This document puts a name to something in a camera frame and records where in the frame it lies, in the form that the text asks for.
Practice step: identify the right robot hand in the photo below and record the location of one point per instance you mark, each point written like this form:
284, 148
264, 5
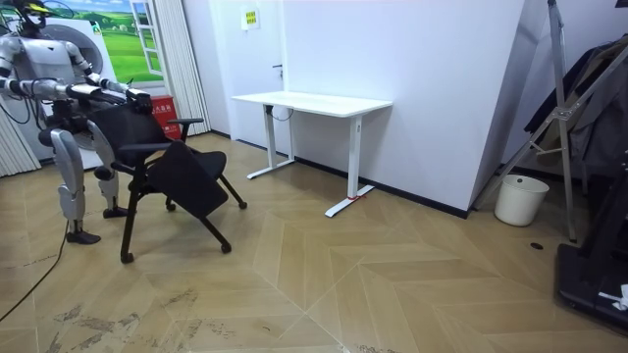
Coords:
90, 93

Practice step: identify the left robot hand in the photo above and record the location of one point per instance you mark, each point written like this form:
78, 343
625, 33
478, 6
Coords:
141, 100

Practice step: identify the black office chair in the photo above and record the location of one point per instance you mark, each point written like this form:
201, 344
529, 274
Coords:
186, 179

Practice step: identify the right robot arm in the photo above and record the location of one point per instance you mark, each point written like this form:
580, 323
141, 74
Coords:
34, 88

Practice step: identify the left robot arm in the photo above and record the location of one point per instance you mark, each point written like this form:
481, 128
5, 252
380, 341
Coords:
83, 64

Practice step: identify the red box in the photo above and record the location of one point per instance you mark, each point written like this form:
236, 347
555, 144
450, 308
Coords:
164, 115

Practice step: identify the white washing machine tower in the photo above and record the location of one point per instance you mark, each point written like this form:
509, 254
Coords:
93, 46

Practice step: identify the white pleated curtain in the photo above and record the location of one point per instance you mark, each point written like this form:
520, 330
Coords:
15, 147
181, 64

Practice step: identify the robot body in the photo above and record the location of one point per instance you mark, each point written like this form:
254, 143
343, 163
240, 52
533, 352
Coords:
46, 59

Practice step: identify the robot legs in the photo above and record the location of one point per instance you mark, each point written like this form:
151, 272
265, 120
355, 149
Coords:
68, 166

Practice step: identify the white door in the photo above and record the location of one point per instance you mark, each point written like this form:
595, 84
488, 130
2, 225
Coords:
262, 68

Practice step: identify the white and yellow door sign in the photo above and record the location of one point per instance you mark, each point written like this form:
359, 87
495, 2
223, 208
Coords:
250, 18

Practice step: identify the white desk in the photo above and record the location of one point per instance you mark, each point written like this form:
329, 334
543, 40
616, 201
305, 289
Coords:
314, 104

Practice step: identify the red tape strip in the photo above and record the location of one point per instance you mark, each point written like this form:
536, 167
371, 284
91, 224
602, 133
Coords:
356, 197

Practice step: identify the white waste bin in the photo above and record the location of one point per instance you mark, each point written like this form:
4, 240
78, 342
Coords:
520, 198

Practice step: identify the silver metal stand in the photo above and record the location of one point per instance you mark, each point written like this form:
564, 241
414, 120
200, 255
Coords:
559, 113

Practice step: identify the small black floor disc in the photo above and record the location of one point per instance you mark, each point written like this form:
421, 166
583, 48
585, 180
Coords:
536, 245

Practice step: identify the dark hanging clothes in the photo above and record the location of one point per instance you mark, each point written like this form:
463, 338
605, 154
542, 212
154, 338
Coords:
596, 113

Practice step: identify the black platform base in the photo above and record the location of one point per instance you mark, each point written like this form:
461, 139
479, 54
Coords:
591, 282

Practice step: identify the landscape wall poster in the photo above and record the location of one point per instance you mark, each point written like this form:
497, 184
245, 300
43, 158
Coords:
120, 41

